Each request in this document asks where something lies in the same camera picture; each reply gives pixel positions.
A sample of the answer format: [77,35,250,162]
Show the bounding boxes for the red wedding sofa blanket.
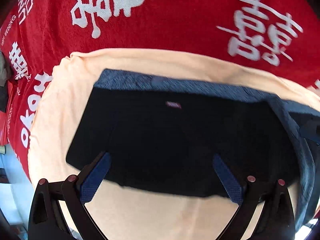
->
[1,0,319,171]

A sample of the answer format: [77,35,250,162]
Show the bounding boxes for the black pants with blue trim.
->
[66,69,319,227]

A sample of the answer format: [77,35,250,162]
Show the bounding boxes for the peach cushion cover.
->
[28,49,319,239]

